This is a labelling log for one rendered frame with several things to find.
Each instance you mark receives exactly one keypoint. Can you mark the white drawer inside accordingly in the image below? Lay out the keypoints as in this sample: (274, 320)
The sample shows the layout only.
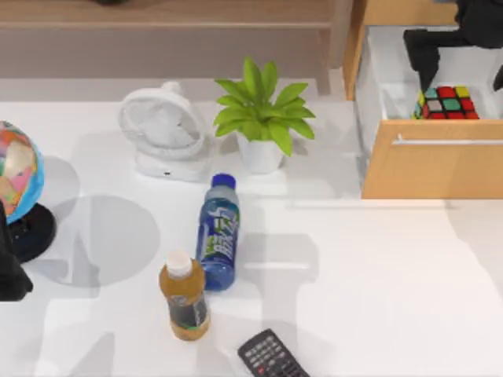
(389, 70)

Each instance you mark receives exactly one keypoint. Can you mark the green plant in white pot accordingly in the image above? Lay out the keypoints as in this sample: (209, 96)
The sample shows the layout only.
(261, 114)

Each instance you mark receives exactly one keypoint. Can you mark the multicoloured puzzle cube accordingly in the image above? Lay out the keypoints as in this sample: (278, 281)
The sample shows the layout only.
(448, 105)

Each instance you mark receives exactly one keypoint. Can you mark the blue bottle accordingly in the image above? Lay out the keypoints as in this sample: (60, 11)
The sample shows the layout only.
(217, 235)

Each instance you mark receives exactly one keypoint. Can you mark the wooden cupboard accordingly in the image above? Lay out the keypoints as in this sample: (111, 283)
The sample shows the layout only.
(355, 47)

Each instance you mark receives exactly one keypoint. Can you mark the pale wooden drawer front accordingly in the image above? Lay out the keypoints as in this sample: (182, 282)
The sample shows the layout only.
(432, 173)

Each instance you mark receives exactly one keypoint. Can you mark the black remote control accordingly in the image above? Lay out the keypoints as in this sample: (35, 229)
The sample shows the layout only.
(271, 357)

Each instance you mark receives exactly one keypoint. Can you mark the wooden open shelf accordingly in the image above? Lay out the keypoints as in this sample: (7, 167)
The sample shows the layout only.
(157, 35)

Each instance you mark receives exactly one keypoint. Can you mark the white table fan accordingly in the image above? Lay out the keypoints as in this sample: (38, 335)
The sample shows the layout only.
(165, 129)

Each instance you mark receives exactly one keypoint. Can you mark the colourful globe on black stand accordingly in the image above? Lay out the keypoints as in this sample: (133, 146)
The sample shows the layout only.
(17, 169)

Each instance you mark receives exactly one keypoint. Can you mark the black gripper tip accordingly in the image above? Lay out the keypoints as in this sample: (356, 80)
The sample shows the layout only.
(9, 271)

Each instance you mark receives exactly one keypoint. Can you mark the amber bottle with white cap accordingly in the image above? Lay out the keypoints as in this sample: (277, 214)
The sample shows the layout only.
(184, 298)

